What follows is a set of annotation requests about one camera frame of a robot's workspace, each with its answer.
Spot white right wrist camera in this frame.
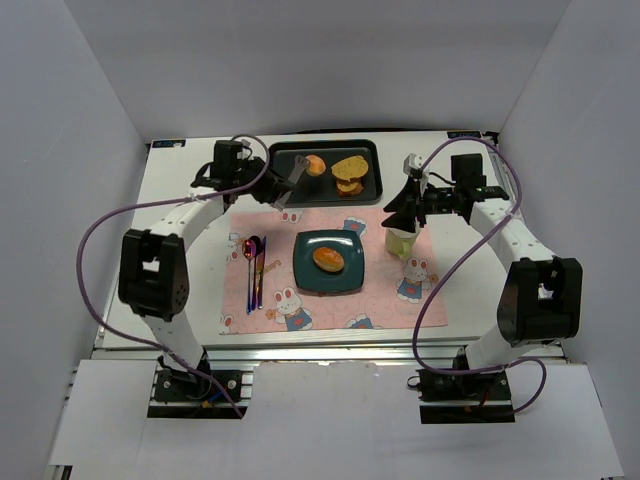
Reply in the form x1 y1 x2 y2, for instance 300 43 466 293
403 153 426 180

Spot iridescent large spoon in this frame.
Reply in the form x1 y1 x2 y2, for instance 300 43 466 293
248 235 263 312

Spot yellow bread slice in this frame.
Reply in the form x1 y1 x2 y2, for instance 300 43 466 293
331 155 369 182

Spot aluminium table frame rail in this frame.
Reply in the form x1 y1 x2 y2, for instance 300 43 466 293
90 339 569 370

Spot small round orange bun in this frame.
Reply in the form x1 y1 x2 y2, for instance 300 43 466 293
305 154 326 177

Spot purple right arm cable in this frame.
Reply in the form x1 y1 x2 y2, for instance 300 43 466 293
410 137 547 414

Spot iridescent small spoon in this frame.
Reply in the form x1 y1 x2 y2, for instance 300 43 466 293
242 238 256 315

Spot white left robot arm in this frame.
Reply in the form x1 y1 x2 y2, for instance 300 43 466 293
118 139 308 377

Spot silver metal tongs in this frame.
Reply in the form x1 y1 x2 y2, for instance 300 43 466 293
273 155 309 211

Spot dark teal square plate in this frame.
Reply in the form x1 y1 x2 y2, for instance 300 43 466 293
293 229 365 295

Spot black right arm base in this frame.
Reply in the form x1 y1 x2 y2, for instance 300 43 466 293
407 369 515 425

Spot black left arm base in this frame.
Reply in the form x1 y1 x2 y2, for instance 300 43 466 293
147 368 253 420

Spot pale yellow mug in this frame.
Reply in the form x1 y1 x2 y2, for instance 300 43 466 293
385 226 421 260

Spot sesame round bun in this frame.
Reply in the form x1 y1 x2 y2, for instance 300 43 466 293
312 247 345 273

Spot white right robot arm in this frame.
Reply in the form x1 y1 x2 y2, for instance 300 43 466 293
382 154 583 376

